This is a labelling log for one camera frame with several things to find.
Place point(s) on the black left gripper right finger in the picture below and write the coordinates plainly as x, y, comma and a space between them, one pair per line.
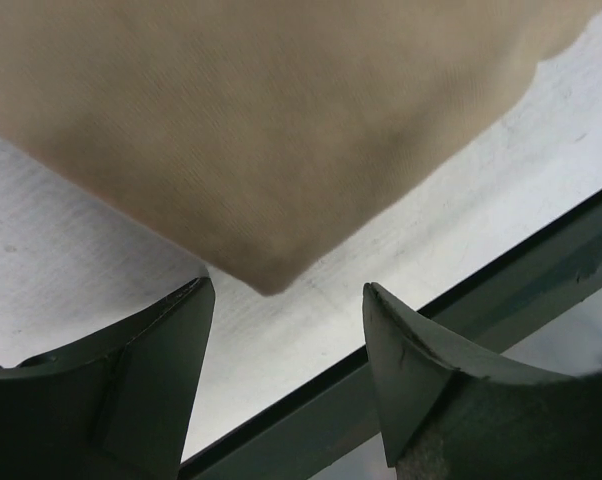
449, 408

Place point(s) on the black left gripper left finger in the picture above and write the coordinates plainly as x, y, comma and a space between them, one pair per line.
115, 404

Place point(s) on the beige t-shirt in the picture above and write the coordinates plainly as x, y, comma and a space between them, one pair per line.
259, 135

